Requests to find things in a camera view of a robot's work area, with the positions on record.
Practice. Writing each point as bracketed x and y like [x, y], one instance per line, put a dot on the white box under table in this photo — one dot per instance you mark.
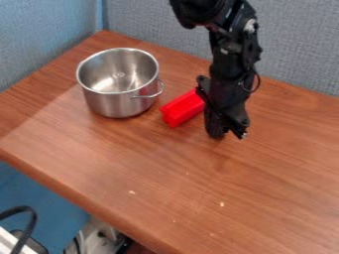
[99, 238]

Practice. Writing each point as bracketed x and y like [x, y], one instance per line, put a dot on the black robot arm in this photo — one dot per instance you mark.
[230, 20]

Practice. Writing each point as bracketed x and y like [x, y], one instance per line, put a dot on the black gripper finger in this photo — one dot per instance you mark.
[217, 126]
[238, 126]

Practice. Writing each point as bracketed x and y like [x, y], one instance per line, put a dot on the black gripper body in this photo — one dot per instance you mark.
[226, 90]

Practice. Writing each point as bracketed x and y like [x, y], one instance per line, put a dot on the stainless steel pot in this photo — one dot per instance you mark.
[121, 82]

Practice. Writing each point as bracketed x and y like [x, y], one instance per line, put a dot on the red plastic block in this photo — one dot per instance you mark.
[182, 108]

